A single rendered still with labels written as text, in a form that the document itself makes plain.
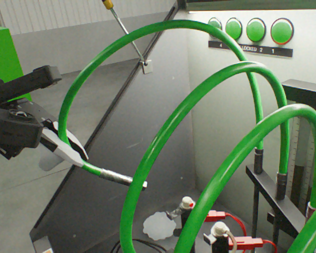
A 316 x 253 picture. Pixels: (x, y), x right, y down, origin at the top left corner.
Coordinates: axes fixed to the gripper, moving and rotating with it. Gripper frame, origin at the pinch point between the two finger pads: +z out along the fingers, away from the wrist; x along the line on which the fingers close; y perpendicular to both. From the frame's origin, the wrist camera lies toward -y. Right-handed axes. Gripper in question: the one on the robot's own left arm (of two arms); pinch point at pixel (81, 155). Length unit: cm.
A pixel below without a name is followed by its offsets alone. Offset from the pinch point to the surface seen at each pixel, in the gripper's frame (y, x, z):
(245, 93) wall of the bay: -28.6, -21.2, 20.0
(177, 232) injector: -0.5, 1.6, 22.1
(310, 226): -20.1, 27.4, 16.9
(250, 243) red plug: -9.5, 7.1, 29.4
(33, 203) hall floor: 139, -161, -9
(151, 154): -13.7, 17.7, 6.1
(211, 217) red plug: -6.7, 0.9, 25.0
